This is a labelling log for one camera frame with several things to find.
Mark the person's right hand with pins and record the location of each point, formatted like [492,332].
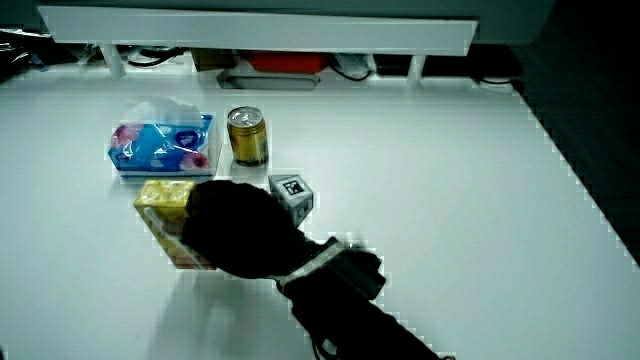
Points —
[240,230]

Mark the yellow ice redtea carton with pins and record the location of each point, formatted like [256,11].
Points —
[165,220]

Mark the gold drink can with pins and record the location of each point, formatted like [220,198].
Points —
[247,136]

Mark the blue floral tissue pack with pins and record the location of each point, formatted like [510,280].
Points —
[165,147]

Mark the grey flat device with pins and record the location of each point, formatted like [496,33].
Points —
[270,81]

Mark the brown cardboard box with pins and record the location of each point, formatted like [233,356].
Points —
[214,59]

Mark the orange box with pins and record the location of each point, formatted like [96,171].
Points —
[286,62]

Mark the white desk shelf riser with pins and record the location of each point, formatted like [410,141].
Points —
[260,30]

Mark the white plastic bag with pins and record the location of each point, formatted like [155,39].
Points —
[354,64]

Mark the black cluttered equipment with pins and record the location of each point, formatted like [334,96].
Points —
[20,52]

